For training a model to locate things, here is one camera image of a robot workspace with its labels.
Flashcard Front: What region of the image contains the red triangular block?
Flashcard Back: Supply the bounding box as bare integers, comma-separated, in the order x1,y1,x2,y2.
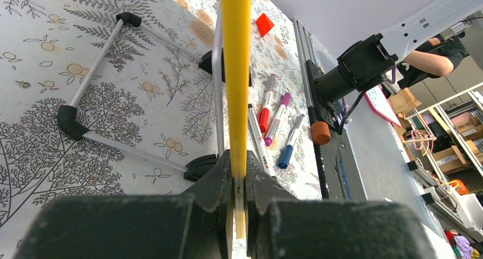
255,13,275,37

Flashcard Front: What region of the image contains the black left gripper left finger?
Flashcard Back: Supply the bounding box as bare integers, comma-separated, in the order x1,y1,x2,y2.
15,152,232,258

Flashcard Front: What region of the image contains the magenta whiteboard marker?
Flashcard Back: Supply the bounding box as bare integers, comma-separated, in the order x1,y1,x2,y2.
264,92,292,146

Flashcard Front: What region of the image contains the person forearm in background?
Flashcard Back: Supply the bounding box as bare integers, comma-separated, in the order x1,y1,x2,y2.
403,51,454,77

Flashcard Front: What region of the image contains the floral tablecloth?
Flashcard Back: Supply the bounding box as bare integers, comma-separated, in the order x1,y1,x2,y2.
0,0,324,259

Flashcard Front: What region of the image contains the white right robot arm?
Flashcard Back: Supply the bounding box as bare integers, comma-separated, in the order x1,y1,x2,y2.
312,0,482,102

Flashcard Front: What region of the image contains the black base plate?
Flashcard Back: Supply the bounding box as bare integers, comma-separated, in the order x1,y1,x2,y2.
292,18,368,202

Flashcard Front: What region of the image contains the orange cylinder block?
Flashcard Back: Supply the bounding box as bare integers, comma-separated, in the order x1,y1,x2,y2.
310,121,331,146

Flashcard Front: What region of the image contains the blue whiteboard marker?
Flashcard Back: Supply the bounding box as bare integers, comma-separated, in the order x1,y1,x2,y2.
278,114,305,169

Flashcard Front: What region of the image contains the yellow framed whiteboard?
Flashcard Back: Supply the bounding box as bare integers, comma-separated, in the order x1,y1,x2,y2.
56,0,253,240

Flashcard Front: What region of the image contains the red whiteboard marker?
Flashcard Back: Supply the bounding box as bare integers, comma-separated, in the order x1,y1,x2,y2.
258,74,276,133

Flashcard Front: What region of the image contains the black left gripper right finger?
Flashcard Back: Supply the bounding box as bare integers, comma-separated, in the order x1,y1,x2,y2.
245,151,436,258

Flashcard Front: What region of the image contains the black whiteboard marker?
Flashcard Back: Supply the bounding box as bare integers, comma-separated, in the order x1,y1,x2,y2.
248,104,276,179

